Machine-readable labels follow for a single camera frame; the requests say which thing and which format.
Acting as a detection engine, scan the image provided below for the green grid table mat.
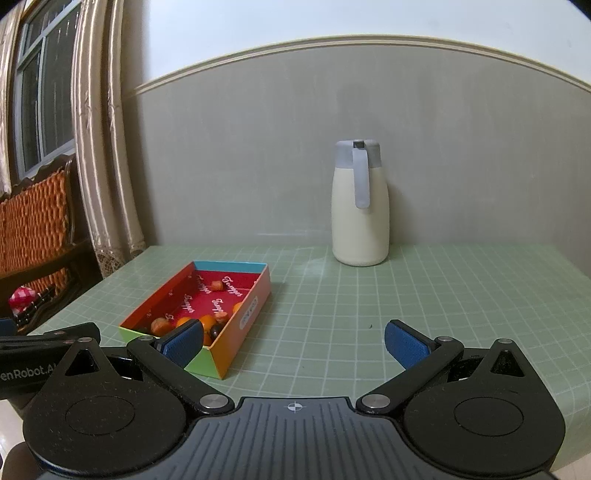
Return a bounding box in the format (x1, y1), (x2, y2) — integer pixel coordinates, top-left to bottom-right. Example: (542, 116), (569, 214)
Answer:
(28, 244), (591, 472)

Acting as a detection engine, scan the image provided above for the cream thermos jug grey lid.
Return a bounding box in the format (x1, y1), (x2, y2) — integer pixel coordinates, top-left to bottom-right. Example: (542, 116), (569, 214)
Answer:
(331, 138), (390, 267)

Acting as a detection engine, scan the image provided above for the red checkered cloth bundle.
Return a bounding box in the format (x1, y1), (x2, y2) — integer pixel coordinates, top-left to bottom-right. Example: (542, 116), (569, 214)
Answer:
(8, 286), (38, 315)

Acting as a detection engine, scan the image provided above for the beige satin curtain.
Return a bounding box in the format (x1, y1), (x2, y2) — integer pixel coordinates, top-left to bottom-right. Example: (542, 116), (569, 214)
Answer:
(71, 0), (148, 278)
(0, 4), (26, 197)

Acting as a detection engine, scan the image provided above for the wooden chair orange woven back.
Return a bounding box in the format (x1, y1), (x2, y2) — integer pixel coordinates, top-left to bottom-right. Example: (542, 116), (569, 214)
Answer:
(0, 154), (105, 333)

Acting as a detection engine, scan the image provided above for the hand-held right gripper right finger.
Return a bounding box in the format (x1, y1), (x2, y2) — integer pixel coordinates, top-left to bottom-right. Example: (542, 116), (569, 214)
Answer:
(355, 319), (551, 415)

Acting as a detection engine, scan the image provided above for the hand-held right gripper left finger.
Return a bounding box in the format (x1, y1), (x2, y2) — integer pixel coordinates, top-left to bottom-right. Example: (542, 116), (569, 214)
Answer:
(46, 318), (235, 417)

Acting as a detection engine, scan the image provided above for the window with metal frame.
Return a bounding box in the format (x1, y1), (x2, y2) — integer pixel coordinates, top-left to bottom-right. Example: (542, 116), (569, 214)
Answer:
(9, 0), (84, 176)

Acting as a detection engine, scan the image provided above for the colourful cardboard box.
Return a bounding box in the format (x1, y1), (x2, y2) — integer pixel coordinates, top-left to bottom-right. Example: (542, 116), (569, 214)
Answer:
(119, 261), (271, 380)

